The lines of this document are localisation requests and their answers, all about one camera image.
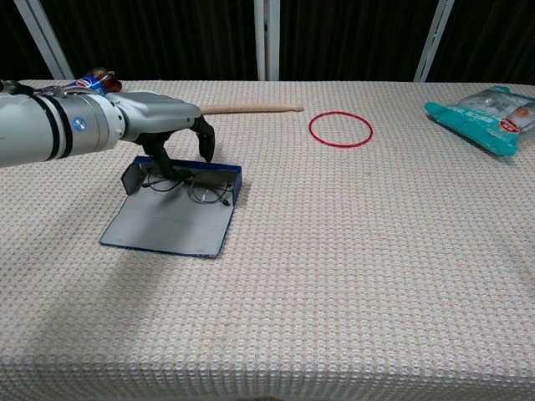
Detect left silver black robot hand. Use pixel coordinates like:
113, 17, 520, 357
106, 91, 217, 179

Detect thin wire-frame eyeglasses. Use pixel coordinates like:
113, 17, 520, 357
140, 162, 234, 206

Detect blue pencil case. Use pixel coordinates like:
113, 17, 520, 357
99, 155, 243, 256

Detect small cola bottle blue label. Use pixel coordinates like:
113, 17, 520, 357
66, 68, 123, 96

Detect black pleated curtain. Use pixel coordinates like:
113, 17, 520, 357
0, 0, 54, 81
428, 0, 535, 85
278, 0, 440, 83
41, 0, 257, 81

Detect long wooden stick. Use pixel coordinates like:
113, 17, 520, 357
199, 103, 305, 115

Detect beige woven tablecloth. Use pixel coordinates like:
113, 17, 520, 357
0, 79, 535, 401

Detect teal clear snack packet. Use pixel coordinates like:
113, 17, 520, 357
424, 85, 535, 157

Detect white metal frame post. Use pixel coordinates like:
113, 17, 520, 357
253, 0, 280, 81
413, 0, 456, 83
12, 0, 75, 80

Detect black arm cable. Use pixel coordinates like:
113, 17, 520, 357
0, 80, 37, 98

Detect red thin ring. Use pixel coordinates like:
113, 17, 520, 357
308, 110, 374, 148

